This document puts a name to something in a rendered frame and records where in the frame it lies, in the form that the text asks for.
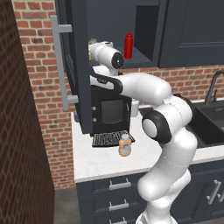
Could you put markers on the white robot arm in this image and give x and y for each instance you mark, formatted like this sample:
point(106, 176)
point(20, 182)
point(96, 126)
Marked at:
point(172, 122)

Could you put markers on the white shaker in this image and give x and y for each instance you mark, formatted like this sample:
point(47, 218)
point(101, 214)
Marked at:
point(134, 108)

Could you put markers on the orange condiment bottle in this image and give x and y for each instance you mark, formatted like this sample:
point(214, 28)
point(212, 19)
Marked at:
point(125, 147)

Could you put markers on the dark open cabinet door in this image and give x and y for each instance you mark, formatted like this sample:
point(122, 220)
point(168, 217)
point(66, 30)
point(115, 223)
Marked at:
point(80, 58)

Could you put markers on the red condiment bottle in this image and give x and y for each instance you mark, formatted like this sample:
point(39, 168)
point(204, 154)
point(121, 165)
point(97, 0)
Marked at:
point(128, 45)

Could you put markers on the pale shaker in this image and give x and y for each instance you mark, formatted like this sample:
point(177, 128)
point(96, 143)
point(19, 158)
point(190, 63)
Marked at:
point(92, 41)

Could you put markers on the dark closed cabinet door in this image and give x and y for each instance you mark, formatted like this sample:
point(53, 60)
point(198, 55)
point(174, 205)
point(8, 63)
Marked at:
point(192, 32)

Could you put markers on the dark base cabinet door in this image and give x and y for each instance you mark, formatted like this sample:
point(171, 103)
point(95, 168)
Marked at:
point(201, 189)

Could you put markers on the black coffee machine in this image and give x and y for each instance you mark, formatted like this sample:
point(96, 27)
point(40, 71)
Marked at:
point(112, 116)

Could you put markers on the dark drawer front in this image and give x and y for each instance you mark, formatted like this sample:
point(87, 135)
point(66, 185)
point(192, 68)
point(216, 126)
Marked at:
point(100, 220)
point(100, 184)
point(102, 205)

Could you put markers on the black sink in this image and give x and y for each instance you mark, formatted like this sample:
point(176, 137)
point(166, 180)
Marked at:
point(210, 122)

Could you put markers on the black tap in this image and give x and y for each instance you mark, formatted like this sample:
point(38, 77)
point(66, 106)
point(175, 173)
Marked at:
point(210, 87)

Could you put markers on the dark open wall cabinet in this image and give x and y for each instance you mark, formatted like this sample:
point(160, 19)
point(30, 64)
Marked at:
point(116, 20)

